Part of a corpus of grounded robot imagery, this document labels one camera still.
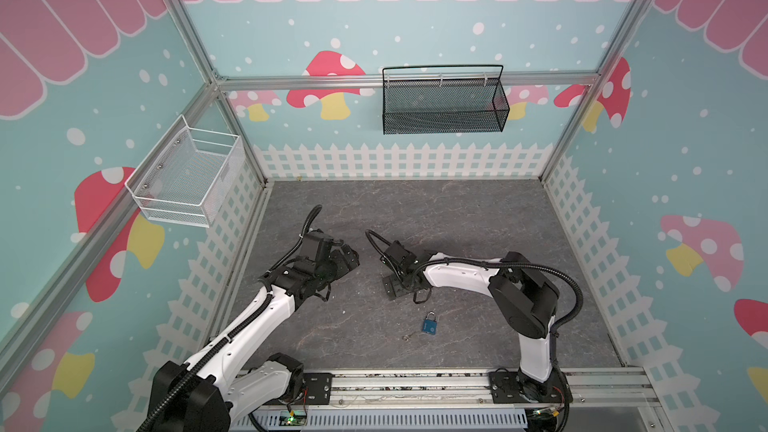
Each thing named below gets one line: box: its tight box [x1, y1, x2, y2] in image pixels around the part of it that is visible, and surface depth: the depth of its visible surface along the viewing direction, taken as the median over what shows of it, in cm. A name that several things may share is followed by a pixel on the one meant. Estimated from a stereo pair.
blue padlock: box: [422, 310, 438, 335], surface depth 86 cm
